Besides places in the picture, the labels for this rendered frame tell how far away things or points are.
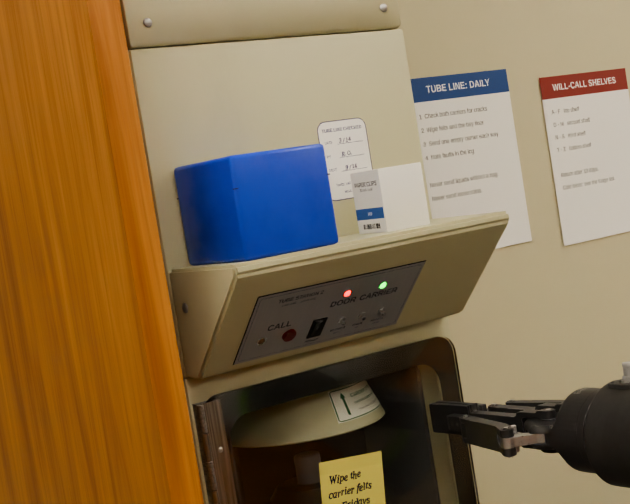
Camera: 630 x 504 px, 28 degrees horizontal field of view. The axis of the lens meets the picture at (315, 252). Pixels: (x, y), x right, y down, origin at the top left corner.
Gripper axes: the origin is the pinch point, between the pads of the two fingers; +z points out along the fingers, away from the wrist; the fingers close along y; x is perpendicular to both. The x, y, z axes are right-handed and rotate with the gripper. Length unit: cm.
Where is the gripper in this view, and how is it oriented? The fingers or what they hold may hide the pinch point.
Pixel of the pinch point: (459, 418)
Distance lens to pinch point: 127.7
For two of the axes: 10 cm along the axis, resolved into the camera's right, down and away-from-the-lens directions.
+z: -5.8, 0.5, 8.2
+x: 1.6, 9.9, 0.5
